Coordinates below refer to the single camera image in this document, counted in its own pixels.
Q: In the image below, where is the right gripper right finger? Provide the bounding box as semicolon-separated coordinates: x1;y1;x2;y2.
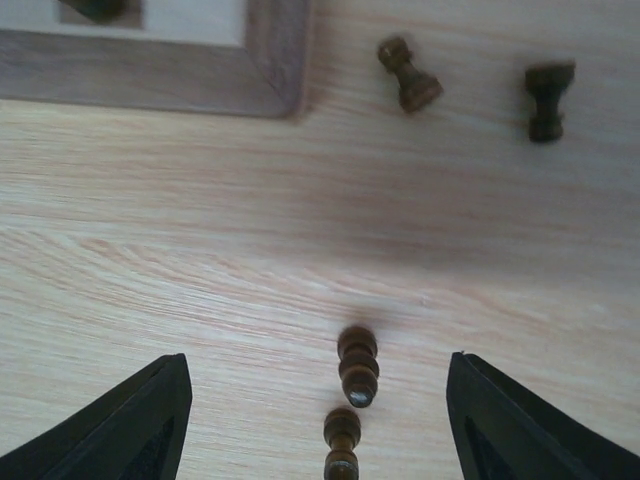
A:
446;352;639;480

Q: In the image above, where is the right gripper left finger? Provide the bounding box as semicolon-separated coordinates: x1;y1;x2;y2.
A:
1;354;192;479

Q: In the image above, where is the dark piece lowest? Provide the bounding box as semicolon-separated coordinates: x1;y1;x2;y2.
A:
323;408;361;480

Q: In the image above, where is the wooden chess board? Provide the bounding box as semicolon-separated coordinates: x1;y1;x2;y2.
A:
1;1;313;118

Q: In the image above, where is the dark piece right cluster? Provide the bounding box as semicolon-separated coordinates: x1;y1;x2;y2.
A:
525;61;576;144

